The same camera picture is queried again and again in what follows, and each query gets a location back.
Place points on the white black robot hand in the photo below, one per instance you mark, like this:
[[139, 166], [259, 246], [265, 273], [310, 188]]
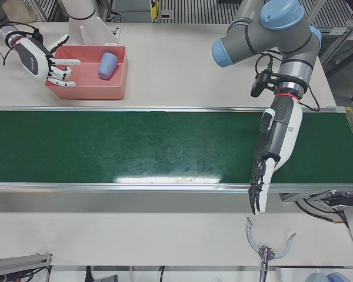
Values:
[[32, 58], [282, 132]]

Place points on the light blue plastic cup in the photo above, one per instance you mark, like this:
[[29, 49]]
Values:
[[107, 66]]

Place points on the grey UR5e robot arm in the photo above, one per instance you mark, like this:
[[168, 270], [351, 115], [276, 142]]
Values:
[[267, 32], [6, 32]]

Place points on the pink plastic box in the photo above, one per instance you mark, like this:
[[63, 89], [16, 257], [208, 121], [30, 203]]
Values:
[[85, 73]]

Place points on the black electronics box red lights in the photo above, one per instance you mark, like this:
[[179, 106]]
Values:
[[347, 198]]

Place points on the white robot torso column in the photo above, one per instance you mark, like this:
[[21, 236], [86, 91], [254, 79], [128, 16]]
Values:
[[79, 11]]

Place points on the grey claw grabber tool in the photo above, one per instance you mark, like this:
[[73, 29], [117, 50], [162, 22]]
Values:
[[266, 252]]

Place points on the yellow black label tag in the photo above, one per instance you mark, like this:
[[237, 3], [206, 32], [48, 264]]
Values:
[[155, 8]]

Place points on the grey roller rack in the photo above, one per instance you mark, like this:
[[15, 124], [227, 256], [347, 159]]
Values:
[[194, 10]]

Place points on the blue rounded plastic object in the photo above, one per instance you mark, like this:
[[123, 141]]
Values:
[[326, 277]]

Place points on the aluminium profile bar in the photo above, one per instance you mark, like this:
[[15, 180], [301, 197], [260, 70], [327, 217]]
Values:
[[17, 261]]

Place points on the white metal mounting bracket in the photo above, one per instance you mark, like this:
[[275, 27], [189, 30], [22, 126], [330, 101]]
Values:
[[116, 35]]

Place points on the green conveyor belt aluminium frame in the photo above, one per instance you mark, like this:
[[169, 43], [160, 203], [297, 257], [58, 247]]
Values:
[[135, 147]]

